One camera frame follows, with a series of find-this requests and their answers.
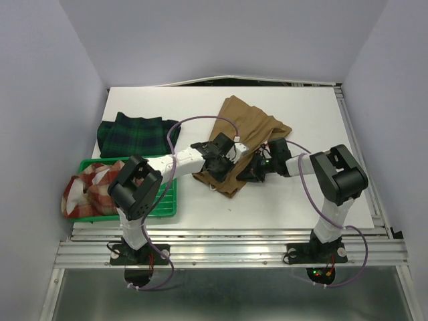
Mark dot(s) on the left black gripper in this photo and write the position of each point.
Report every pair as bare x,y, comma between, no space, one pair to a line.
223,176

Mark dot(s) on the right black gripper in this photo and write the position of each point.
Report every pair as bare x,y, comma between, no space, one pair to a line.
251,173

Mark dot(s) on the tan pleated skirt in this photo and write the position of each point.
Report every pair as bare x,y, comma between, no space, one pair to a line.
254,127

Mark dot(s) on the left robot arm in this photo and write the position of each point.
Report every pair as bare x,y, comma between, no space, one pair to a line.
143,182

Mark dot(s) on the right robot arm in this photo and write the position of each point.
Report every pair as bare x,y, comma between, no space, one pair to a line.
341,180

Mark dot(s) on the green plaid skirt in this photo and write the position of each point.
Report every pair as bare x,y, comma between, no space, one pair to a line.
126,136

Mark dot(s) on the red plaid skirt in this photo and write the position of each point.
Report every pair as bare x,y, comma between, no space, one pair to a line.
86,195

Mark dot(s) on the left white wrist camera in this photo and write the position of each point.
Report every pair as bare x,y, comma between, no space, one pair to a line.
237,152

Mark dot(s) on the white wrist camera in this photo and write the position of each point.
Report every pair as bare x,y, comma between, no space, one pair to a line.
237,152
264,148

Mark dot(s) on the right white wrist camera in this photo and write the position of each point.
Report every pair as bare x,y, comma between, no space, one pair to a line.
264,148

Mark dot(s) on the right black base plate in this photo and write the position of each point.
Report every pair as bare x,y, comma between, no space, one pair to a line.
311,253

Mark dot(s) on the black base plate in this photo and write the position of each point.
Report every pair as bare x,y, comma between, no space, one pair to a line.
121,254
311,253

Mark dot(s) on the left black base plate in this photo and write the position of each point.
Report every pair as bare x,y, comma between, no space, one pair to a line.
121,254

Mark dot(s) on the aluminium frame rail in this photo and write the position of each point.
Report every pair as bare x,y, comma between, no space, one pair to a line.
227,253

